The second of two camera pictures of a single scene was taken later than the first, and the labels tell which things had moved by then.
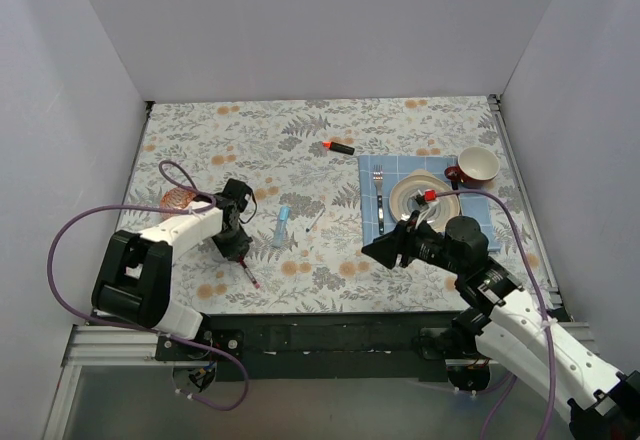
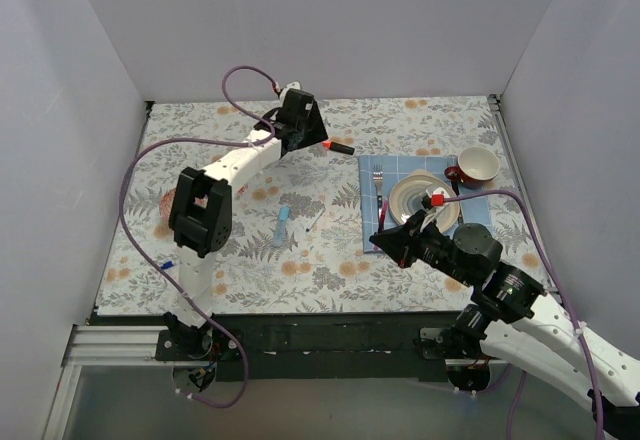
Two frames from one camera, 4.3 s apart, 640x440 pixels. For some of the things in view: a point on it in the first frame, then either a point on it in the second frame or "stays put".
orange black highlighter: [334, 146] stays put
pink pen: [249, 273] -> [383, 216]
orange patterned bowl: [176, 198] stays put
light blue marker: [280, 229] stays put
